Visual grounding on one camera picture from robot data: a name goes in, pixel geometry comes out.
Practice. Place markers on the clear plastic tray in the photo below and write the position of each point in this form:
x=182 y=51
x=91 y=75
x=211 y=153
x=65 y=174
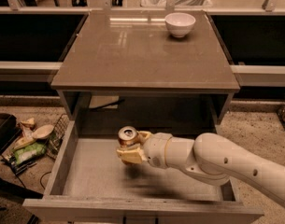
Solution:
x=178 y=3

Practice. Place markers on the orange soda can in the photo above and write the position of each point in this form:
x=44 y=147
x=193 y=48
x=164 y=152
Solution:
x=128 y=136

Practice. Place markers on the white ceramic bowl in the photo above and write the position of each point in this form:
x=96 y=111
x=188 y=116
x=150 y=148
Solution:
x=179 y=24

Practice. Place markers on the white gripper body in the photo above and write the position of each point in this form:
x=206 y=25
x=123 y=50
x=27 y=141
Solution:
x=156 y=149

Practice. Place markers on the grey cabinet with glossy top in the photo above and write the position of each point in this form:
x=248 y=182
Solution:
x=126 y=69

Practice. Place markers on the green snack bag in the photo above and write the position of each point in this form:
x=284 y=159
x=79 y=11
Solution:
x=30 y=152

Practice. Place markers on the open grey top drawer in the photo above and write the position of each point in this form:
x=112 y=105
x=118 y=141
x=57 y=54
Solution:
x=90 y=184

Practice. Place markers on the small white dish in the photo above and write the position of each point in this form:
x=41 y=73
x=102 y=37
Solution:
x=43 y=132

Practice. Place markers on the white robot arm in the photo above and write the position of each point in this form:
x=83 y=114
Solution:
x=209 y=158

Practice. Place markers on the black box on floor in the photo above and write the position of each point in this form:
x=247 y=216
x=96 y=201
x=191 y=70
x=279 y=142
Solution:
x=9 y=130

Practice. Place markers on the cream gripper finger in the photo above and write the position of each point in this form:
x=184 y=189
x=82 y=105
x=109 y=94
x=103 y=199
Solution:
x=133 y=154
x=143 y=136

